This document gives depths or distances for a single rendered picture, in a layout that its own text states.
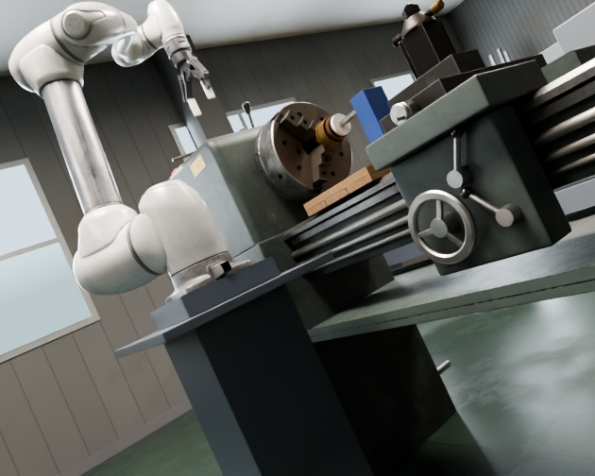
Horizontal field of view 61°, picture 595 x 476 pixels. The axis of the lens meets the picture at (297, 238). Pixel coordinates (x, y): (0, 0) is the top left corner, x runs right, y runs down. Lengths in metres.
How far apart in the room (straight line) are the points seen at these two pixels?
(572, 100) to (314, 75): 5.26
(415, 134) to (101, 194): 0.79
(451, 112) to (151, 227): 0.71
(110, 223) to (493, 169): 0.88
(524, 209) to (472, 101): 0.21
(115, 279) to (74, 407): 3.01
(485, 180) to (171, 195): 0.69
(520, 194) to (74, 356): 3.73
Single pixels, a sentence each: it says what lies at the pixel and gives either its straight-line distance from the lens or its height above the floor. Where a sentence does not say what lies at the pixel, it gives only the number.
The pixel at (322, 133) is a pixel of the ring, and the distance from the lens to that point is 1.58.
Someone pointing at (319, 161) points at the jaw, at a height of 1.01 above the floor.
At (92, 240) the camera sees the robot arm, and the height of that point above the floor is 1.02.
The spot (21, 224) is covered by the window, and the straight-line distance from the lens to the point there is 4.40.
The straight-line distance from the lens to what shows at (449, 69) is 1.17.
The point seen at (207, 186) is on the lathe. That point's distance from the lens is 1.79.
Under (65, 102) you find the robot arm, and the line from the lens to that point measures 1.50.
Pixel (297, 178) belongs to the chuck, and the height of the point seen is 0.99.
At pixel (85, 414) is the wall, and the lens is 4.29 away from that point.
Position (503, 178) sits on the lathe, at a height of 0.74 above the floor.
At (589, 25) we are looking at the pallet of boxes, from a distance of 3.34.
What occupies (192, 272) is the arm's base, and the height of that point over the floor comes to 0.84.
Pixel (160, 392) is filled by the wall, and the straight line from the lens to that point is 4.40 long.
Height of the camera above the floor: 0.78
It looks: 2 degrees up
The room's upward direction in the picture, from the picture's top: 25 degrees counter-clockwise
